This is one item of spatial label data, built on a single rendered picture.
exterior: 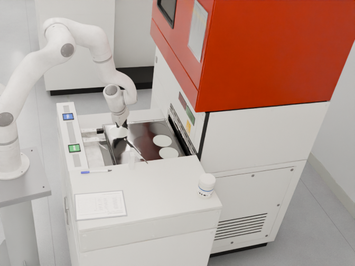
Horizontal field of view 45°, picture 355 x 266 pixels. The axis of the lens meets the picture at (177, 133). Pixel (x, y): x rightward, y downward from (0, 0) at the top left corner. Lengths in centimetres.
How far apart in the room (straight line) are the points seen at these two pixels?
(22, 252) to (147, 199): 95
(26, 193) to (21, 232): 42
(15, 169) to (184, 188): 80
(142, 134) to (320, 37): 102
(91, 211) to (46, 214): 132
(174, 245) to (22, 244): 90
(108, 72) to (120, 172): 46
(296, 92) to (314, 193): 160
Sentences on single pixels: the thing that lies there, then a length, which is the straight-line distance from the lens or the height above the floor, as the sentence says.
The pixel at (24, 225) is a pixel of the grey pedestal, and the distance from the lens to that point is 241.
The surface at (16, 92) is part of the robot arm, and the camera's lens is 187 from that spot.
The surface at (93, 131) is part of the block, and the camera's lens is 230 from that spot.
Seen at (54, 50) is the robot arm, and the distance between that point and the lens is 176.
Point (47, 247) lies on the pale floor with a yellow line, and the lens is 293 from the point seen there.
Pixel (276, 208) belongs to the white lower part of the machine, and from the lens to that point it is 274.
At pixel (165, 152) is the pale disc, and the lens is 221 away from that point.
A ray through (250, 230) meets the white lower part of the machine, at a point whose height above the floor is 25.
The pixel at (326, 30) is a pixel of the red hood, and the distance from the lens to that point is 204.
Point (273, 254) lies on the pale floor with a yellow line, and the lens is 307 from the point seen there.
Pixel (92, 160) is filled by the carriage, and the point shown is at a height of 88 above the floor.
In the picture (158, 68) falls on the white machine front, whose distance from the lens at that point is 264.
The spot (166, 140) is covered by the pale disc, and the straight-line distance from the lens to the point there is 228.
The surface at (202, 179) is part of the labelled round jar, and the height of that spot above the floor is 106.
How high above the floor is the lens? 233
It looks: 38 degrees down
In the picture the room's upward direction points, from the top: 9 degrees clockwise
